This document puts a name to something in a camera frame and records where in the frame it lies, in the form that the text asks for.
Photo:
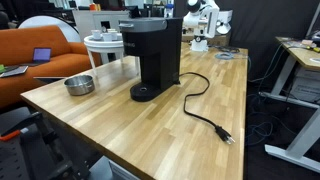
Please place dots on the stainless steel pot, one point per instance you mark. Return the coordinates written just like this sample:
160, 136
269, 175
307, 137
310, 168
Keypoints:
80, 88

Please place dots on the idle white robot arm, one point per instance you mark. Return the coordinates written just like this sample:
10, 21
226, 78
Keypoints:
208, 20

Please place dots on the black pod coffee maker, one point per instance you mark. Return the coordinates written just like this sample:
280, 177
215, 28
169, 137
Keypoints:
156, 50

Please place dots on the white coffee pod cup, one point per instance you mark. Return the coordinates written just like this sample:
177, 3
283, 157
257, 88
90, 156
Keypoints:
114, 34
96, 34
107, 36

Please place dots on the white round side table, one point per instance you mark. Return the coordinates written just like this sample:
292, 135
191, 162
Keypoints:
100, 46

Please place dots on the white cabinet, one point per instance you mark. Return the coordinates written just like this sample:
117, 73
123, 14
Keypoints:
86, 21

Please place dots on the open laptop purple screen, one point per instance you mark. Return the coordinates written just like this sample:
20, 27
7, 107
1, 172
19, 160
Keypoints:
41, 54

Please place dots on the white round panel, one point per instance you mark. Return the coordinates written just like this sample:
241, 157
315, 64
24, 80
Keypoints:
50, 21

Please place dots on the wooden desk white legs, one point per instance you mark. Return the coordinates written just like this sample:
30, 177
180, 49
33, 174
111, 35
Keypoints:
301, 56

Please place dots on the white storage box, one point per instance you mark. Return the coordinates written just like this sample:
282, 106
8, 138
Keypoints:
306, 86

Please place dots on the grey tablet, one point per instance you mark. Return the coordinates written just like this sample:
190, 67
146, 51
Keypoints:
15, 71

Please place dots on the orange sofa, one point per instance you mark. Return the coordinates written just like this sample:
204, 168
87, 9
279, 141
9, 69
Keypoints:
20, 43

